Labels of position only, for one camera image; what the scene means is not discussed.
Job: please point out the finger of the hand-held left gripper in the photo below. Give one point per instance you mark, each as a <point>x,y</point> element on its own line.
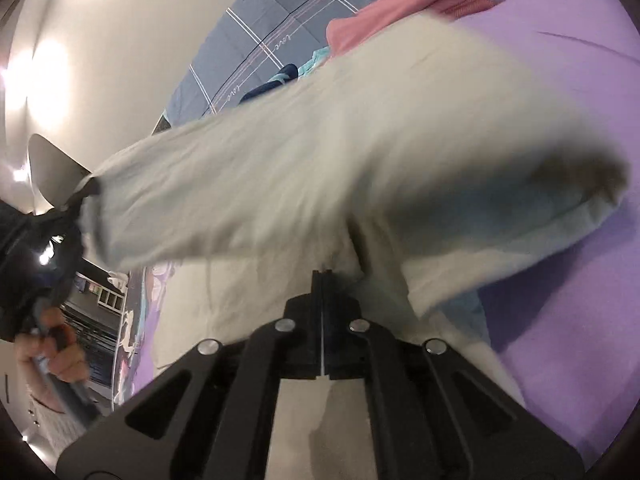
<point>75,210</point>

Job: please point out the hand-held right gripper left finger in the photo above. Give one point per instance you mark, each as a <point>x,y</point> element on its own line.
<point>312,320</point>

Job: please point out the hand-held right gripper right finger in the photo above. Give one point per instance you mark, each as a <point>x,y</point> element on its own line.
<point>340,330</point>

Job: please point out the light green garment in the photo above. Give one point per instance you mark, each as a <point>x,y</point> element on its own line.
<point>300,160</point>

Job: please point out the person's left hand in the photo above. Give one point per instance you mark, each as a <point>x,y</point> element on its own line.
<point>70,360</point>

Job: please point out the white shelf rack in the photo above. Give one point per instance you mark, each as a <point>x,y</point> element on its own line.
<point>110,299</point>

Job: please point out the navy star print garment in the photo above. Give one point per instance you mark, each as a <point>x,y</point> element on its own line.
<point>280,77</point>

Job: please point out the teal garment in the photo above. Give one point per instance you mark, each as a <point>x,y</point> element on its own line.
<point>315,62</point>

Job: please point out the grey plaid pillow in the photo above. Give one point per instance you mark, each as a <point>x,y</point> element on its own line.
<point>280,10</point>

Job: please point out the pink garment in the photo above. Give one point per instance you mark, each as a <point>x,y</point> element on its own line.
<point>380,25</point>

